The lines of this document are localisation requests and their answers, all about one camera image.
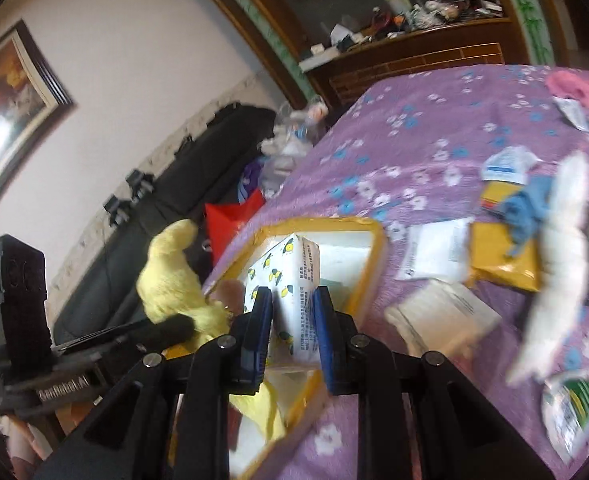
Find lemon print tissue pack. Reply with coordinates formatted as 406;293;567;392
242;232;322;368

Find purple plastic bag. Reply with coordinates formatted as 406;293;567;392
237;160;265;203

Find red plastic bag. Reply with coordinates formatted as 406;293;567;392
204;190;268;266

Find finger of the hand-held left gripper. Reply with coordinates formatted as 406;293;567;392
54;312;198;356

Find person's left forearm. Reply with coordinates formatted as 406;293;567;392
0;405;75;480

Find thick white plastic packet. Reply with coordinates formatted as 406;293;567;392
384;280;502;356

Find flat white plastic packet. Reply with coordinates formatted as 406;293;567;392
394;217;475;283

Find framed wall picture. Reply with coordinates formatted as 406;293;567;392
0;20;75;241

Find white packet blue print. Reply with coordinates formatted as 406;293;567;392
480;145;542;186

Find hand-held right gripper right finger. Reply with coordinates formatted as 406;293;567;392
311;286;557;480

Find purple floral blanket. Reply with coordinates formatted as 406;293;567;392
202;64;589;480

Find white fluffy cloth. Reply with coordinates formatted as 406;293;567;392
507;150;589;386

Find yellow padded envelope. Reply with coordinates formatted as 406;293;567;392
467;220;545;293

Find green and white packet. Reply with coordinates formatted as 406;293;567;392
541;370;589;463

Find cluttered wooden shelf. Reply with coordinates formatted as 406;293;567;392
299;0;512;71

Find blue cloth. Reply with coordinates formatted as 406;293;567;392
499;175;555;258

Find yellow fluffy cloth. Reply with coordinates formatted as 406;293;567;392
137;219;288;443

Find pink towel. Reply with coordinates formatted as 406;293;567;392
545;70;589;108

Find small white sachet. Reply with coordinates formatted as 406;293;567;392
554;96;589;133

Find pile of clear plastic bags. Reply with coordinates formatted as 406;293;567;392
259;94;327;196

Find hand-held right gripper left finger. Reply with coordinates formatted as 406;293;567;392
34;287;275;480

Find black leather sofa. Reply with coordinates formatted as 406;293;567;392
52;101;280;346

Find white foam box yellow tape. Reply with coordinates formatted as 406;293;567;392
169;216;387;480

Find black clip buckle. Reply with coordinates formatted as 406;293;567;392
125;170;155;198
103;199;130;228

